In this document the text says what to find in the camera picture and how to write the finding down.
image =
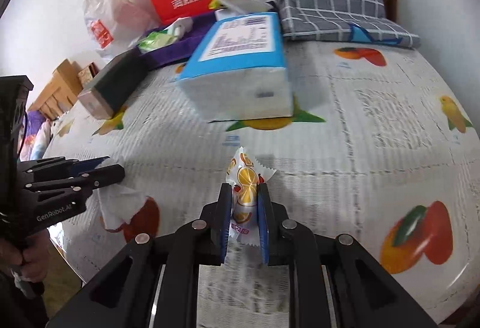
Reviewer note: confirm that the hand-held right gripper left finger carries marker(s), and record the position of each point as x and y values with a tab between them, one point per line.
226	230

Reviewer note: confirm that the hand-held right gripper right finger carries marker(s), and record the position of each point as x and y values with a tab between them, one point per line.
264	230

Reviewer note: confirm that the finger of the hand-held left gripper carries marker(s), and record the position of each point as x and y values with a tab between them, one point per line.
101	176
60	166

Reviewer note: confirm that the white tissue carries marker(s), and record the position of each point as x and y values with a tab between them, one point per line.
120	204

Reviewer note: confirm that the orange printed candy packet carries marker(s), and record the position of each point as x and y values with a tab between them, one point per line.
245	178

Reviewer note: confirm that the green wet wipes pack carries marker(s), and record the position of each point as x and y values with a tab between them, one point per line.
155	41

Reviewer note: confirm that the purple cloth storage tray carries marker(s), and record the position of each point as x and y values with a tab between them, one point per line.
180	48

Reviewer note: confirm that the white and green glove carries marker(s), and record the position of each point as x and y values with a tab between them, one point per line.
180	27

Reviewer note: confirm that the person's left forearm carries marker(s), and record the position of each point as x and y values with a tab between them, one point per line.
18	305

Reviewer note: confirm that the person's left hand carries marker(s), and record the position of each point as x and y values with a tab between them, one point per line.
37	260

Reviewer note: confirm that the floral bed quilt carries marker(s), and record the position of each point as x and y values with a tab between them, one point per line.
37	142

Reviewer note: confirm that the purple plush toy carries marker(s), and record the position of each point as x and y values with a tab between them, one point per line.
35	120

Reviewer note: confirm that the wooden bed headboard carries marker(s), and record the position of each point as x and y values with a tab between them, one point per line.
60	84

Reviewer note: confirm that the brown patterned box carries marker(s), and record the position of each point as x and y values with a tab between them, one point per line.
88	73

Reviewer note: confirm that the black and gold box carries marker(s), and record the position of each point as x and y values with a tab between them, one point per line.
120	80

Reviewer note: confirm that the white plastic shopping bag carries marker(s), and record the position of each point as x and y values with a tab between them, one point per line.
112	9

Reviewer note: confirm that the blue white tissue pack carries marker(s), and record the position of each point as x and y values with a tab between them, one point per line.
240	50

